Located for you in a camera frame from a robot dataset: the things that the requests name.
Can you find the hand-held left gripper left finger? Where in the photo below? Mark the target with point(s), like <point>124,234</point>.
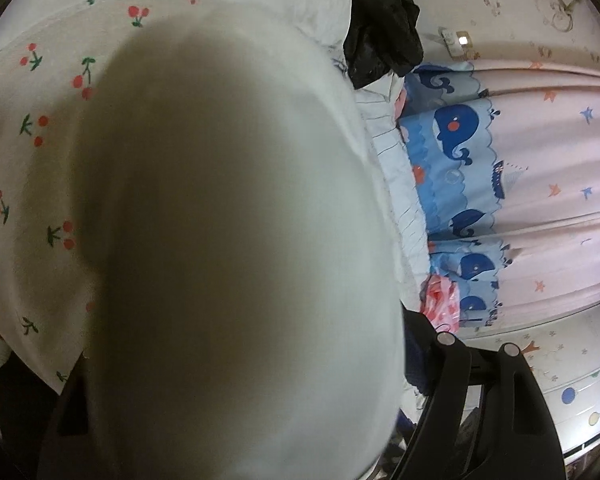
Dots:
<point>70,410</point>

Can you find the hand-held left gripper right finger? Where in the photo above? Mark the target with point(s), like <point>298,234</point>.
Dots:
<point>417,355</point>

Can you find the cream padded jacket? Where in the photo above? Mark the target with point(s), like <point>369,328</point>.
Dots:
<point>230,235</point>

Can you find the pink checkered plastic bag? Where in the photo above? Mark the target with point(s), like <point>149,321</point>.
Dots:
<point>440,305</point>

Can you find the white planet print cabinet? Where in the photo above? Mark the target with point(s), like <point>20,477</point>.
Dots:
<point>585,400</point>

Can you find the pink whale print curtain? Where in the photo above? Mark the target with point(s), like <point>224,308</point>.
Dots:
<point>555,210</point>

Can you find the black crumpled garment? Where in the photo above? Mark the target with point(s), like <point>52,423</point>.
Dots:
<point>380,45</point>

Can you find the white wall power socket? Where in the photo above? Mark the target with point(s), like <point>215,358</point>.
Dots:
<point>457,40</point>

